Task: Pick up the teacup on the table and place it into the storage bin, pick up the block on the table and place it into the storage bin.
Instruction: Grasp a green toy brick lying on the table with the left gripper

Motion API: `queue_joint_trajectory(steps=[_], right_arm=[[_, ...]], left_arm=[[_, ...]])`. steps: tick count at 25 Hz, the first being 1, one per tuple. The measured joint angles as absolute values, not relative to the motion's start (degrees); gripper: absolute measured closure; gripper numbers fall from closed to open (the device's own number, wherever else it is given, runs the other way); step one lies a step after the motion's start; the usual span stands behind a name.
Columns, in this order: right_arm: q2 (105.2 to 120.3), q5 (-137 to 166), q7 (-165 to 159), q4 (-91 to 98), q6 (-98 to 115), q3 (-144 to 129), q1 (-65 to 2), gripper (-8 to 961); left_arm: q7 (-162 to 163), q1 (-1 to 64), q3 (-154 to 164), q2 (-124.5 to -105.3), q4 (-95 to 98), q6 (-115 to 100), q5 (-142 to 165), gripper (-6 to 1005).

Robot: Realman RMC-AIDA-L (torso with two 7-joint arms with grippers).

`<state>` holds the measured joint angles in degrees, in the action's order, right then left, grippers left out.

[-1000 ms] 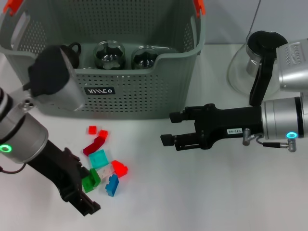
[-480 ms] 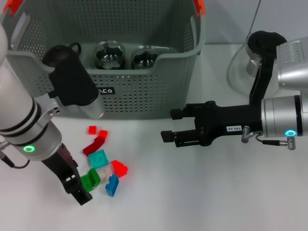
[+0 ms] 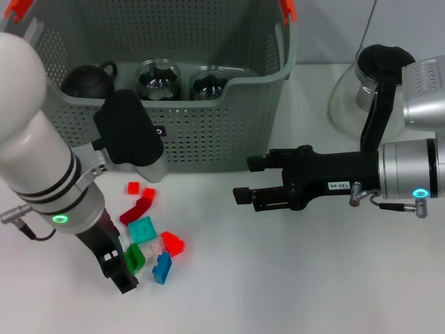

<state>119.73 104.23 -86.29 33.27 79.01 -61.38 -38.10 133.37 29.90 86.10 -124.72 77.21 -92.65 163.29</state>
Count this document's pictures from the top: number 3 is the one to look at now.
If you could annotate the teal square brick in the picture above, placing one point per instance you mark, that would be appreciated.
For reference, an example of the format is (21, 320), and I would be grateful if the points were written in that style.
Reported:
(142, 229)

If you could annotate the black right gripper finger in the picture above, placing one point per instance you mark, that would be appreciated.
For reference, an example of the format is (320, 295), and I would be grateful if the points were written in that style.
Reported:
(243, 195)
(257, 164)

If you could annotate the clear translucent brick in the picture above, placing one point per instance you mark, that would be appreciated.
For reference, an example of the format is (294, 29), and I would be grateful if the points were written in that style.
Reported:
(153, 248)

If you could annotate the bright red sloped brick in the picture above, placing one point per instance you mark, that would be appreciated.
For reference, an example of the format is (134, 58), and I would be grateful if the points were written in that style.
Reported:
(174, 245)

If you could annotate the grey perforated storage basket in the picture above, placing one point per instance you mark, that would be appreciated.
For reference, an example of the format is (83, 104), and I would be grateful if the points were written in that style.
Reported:
(208, 139)

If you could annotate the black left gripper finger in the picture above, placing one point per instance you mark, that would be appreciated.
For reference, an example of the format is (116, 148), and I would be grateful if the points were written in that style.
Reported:
(120, 275)

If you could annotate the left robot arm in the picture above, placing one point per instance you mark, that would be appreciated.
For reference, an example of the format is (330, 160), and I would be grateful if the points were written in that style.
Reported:
(34, 139)

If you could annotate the glass teacup black sleeve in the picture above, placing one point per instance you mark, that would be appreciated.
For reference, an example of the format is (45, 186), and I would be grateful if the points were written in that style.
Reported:
(158, 80)
(208, 87)

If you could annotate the glass carafe black lid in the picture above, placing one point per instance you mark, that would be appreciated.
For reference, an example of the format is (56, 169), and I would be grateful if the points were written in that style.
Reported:
(382, 59)

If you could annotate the dark red long brick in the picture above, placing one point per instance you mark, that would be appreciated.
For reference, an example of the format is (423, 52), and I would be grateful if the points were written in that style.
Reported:
(135, 212)

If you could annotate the green brick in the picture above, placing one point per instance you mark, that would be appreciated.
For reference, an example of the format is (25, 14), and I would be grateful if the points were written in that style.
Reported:
(135, 257)

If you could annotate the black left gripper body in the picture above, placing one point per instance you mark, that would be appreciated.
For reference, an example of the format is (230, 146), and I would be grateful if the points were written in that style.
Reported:
(101, 240)

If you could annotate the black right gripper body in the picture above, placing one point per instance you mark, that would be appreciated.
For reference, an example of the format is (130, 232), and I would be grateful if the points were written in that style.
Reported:
(330, 170)

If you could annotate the black clay teapot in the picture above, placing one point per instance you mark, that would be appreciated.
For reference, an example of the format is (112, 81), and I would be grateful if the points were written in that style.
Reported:
(87, 81)

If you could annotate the blue brick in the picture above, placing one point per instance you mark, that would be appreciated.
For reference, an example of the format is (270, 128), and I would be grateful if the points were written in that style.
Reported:
(161, 269)

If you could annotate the small red square brick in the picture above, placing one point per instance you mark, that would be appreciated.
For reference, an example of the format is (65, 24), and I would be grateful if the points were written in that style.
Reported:
(133, 188)
(149, 195)

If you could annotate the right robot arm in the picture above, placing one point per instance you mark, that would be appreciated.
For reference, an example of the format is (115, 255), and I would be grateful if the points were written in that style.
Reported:
(406, 167)

